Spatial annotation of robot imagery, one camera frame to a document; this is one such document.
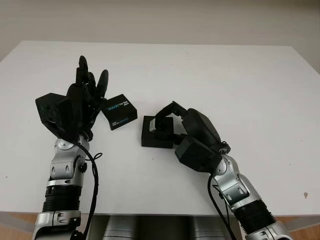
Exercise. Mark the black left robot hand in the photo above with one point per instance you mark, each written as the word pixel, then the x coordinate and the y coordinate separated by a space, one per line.
pixel 78 107

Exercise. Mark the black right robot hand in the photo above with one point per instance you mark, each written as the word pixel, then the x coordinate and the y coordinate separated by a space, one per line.
pixel 202 127

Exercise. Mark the small silver camera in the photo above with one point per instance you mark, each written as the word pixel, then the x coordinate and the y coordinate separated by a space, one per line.
pixel 151 126

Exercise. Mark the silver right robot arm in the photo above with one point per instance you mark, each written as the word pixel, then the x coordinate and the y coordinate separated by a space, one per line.
pixel 242 197

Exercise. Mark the black RealSense box lid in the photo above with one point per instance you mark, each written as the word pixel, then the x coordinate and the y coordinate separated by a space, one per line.
pixel 120 110

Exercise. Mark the grey robot torso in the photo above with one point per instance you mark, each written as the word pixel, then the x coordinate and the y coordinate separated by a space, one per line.
pixel 162 228

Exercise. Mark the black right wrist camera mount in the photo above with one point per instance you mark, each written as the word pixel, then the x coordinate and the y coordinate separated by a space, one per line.
pixel 197 155

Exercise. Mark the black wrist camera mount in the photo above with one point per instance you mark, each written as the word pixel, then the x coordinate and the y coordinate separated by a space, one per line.
pixel 197 155
pixel 50 110

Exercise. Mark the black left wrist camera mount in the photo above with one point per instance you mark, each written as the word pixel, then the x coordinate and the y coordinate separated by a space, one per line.
pixel 50 110

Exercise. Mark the black camera box base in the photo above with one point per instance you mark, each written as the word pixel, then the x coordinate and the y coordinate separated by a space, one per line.
pixel 155 142

